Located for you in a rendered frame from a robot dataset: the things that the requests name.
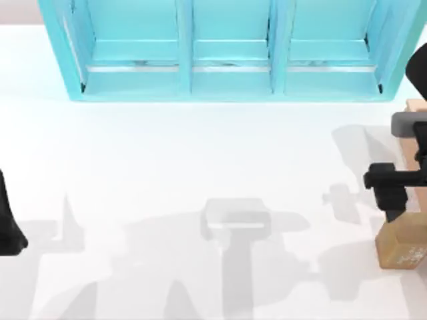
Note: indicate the pale grey rounded box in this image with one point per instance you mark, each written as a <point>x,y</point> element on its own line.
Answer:
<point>402,125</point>

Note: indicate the light blue rack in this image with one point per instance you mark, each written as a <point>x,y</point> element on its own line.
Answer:
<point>230,50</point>

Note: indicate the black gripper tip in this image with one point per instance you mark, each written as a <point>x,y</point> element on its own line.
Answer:
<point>8,226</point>

